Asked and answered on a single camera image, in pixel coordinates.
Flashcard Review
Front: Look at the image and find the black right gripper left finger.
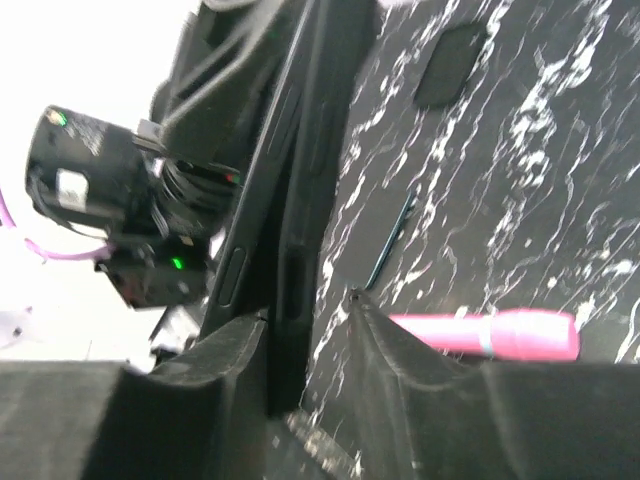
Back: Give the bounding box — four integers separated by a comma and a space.
1, 317, 268, 479

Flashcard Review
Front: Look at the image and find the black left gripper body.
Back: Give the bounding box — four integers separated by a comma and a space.
158, 1, 300, 165

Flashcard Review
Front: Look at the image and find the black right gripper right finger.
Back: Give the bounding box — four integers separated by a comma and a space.
348, 291, 639, 479

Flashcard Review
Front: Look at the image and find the blue smartphone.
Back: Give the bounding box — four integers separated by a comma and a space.
357, 189, 415, 289

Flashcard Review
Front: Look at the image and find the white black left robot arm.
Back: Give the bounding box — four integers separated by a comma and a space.
25, 1, 302, 309

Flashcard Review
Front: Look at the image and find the pink cylindrical tool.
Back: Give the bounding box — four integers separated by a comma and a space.
390, 309, 580, 362

